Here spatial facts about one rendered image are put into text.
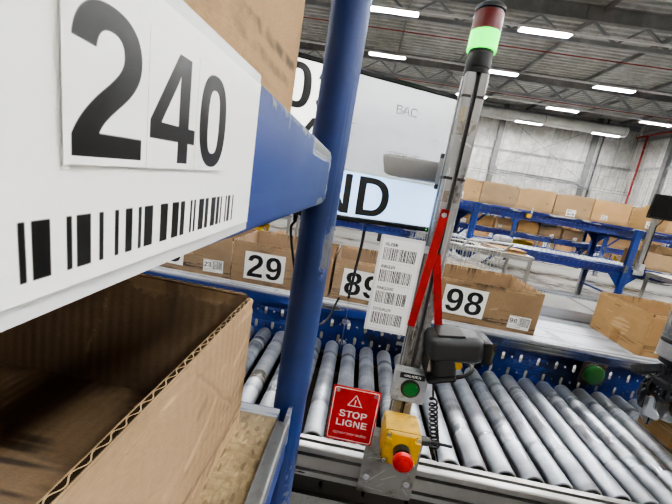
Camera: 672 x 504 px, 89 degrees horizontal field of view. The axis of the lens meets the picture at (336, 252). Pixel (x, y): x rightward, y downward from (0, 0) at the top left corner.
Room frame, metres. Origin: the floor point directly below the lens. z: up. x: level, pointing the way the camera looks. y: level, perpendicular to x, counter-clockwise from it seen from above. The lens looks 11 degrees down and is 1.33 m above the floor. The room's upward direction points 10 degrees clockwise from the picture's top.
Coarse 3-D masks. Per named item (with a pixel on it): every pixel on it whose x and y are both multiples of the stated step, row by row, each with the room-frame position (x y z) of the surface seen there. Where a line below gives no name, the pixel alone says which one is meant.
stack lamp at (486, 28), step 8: (488, 8) 0.65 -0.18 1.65; (496, 8) 0.65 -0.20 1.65; (480, 16) 0.65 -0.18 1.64; (488, 16) 0.65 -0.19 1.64; (496, 16) 0.65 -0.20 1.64; (504, 16) 0.66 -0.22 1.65; (472, 24) 0.67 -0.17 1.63; (480, 24) 0.65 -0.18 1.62; (488, 24) 0.65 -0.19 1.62; (496, 24) 0.65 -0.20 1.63; (472, 32) 0.66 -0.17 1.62; (480, 32) 0.65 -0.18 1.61; (488, 32) 0.65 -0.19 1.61; (496, 32) 0.65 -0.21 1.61; (472, 40) 0.66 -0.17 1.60; (480, 40) 0.65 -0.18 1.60; (488, 40) 0.65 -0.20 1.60; (496, 40) 0.65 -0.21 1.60; (496, 48) 0.66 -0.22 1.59
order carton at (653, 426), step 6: (654, 420) 0.94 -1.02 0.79; (660, 420) 0.92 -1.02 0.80; (648, 426) 0.95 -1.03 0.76; (654, 426) 0.93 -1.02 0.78; (660, 426) 0.91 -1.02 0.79; (666, 426) 0.90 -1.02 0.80; (654, 432) 0.92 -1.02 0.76; (660, 432) 0.91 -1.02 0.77; (666, 432) 0.89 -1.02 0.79; (660, 438) 0.90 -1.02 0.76; (666, 438) 0.88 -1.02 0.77; (666, 444) 0.88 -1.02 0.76
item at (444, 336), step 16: (432, 336) 0.60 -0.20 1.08; (448, 336) 0.59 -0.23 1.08; (464, 336) 0.59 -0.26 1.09; (480, 336) 0.62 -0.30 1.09; (432, 352) 0.59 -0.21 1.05; (448, 352) 0.59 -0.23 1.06; (464, 352) 0.58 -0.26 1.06; (480, 352) 0.58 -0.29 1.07; (432, 368) 0.61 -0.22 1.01; (448, 368) 0.60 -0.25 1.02
